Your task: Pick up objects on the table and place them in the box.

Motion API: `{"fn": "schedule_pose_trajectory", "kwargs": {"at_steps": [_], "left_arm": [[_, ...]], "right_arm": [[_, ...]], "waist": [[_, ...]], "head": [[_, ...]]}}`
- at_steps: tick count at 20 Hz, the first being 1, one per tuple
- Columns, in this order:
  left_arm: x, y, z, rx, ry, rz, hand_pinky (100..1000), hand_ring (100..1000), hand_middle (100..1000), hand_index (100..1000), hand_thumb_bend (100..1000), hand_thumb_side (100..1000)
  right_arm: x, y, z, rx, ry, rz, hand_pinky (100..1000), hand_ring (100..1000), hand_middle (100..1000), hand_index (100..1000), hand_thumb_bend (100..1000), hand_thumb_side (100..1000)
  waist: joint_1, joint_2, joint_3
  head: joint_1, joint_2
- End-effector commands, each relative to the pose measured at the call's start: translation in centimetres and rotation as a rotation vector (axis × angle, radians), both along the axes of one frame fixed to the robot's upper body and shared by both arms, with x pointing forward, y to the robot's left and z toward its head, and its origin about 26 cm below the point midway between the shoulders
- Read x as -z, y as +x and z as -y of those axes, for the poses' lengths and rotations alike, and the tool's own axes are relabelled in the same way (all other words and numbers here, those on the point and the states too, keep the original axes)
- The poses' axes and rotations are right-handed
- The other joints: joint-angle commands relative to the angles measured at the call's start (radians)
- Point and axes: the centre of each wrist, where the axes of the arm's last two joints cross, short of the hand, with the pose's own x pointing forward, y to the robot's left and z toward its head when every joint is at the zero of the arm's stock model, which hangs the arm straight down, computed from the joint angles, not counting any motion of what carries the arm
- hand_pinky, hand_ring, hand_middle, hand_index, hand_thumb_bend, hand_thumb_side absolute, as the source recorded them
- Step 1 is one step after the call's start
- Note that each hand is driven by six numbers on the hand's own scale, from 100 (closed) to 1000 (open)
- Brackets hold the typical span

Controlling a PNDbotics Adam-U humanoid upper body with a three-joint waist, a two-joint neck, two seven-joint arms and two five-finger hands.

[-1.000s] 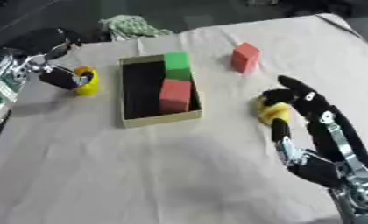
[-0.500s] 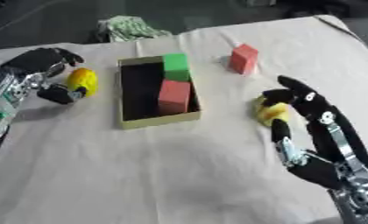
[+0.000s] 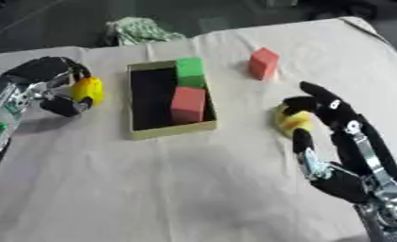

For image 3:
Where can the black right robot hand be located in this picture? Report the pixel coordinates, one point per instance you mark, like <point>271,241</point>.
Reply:
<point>348,148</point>

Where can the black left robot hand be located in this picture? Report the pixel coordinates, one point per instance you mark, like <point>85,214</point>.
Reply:
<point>42,67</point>

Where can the yellow toy fruit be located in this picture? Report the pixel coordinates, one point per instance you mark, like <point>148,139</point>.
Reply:
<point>88,89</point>

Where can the yellow block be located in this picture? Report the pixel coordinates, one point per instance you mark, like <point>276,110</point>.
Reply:
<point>293,121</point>

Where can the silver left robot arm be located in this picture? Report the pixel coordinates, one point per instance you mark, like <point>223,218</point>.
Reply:
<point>6,105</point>

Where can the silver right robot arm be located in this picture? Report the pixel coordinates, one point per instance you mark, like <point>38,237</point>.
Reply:
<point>389,217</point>

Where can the open cardboard box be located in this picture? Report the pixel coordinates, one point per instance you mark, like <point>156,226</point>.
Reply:
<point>169,100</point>

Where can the green white patterned cloth bundle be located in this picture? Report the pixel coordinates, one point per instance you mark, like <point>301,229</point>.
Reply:
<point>141,31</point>

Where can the red block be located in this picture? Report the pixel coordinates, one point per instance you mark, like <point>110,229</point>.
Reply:
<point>187,105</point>
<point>263,63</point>

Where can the green block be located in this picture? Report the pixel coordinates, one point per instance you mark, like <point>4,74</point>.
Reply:
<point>190,72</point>

